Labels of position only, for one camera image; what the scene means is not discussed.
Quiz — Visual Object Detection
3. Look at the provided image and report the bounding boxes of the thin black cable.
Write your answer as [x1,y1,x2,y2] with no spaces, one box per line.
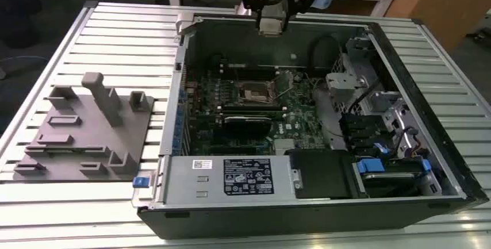
[346,78,381,114]

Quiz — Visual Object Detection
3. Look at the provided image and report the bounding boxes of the green RAM stick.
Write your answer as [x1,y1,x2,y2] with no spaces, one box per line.
[221,110,284,117]

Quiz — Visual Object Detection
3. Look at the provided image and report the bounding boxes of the green motherboard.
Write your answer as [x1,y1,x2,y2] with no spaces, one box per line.
[182,67,336,158]

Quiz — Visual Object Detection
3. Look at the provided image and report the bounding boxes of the CPU socket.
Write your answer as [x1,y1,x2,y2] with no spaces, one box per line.
[237,79,280,105]

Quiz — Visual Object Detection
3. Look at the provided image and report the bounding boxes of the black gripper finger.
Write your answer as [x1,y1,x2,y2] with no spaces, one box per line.
[237,0,269,33]
[282,0,308,33]

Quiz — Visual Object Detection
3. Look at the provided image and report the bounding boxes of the silver CPU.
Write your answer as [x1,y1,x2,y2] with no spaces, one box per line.
[258,18,285,37]

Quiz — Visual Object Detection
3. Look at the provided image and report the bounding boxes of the hard disk in blue carrier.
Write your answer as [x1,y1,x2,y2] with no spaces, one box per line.
[354,158,421,198]

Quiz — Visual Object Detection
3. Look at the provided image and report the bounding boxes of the grey parts rack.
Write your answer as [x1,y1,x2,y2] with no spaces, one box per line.
[11,72,156,181]

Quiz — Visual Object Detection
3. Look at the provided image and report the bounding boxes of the silver hinged metal bracket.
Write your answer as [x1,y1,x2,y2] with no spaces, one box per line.
[324,72,365,98]

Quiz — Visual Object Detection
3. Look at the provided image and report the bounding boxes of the black office chair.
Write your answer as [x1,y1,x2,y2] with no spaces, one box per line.
[0,0,43,50]

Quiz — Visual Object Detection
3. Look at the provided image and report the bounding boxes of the black PC case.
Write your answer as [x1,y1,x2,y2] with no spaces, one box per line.
[129,13,489,240]

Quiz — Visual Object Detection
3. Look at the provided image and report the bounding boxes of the black orange wire bundle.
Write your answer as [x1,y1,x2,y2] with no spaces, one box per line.
[396,127,428,159]

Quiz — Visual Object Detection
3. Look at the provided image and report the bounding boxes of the grey wheeled chair base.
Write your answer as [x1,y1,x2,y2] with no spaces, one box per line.
[470,13,491,43]

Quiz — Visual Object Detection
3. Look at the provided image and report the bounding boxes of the silver power supply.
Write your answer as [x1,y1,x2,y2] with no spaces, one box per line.
[162,155,297,204]

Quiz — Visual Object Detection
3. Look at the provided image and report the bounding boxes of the blue case latch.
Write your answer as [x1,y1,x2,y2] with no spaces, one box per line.
[130,176,150,189]

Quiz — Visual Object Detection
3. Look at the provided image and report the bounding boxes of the silver chipset heat sink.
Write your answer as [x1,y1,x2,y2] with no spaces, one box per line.
[273,137,298,150]

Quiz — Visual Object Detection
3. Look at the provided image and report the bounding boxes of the black graphics card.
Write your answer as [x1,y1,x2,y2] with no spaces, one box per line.
[213,115,273,146]

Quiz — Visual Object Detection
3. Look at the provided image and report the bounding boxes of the blue cable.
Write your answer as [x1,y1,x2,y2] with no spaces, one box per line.
[0,55,49,89]

